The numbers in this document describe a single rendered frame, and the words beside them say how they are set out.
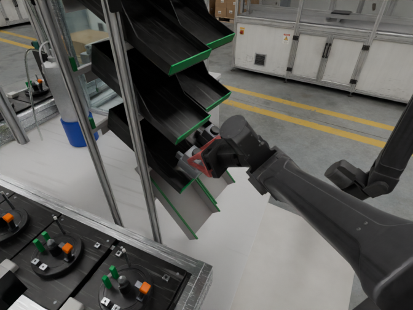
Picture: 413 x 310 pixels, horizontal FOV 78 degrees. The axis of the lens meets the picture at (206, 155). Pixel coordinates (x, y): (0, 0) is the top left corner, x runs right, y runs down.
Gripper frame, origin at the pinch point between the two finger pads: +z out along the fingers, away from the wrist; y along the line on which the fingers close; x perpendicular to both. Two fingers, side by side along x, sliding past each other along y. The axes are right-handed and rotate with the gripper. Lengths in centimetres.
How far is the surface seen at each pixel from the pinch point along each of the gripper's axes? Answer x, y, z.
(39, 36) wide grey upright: -59, -34, 107
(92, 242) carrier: 16.5, 22.0, 36.4
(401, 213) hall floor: 157, -158, -30
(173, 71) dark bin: -21.9, 5.4, -9.9
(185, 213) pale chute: 19.8, 1.6, 13.5
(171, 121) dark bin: -11.0, 1.5, 0.9
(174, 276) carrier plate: 29.0, 16.9, 10.3
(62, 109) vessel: -22, -16, 89
